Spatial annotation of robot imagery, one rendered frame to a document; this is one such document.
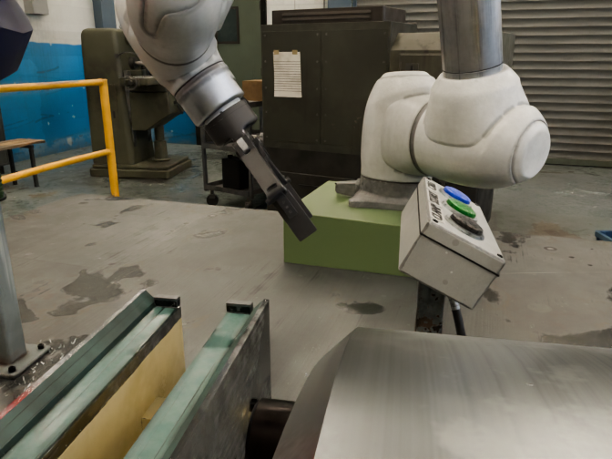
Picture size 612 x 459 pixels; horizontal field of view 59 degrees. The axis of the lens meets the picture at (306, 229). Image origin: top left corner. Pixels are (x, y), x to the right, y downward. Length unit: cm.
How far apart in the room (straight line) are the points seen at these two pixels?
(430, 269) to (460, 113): 55
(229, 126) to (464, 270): 45
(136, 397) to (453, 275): 34
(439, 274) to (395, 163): 67
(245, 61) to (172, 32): 685
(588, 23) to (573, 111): 92
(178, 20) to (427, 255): 37
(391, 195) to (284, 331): 42
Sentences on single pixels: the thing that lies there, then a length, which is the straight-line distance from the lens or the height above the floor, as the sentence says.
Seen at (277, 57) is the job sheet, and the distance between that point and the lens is 393.
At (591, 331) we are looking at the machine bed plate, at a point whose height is 80.
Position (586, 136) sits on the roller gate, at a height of 34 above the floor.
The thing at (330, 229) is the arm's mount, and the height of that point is 88.
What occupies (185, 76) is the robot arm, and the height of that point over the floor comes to 118.
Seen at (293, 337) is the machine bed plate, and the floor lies 80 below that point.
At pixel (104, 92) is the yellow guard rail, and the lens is 413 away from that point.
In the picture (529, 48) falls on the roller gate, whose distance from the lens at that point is 684.
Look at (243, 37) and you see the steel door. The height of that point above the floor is 142.
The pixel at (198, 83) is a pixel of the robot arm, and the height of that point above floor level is 117.
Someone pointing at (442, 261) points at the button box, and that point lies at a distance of 45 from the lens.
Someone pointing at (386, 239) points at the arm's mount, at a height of 87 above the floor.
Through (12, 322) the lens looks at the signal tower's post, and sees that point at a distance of 84.
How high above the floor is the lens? 120
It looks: 18 degrees down
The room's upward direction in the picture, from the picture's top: straight up
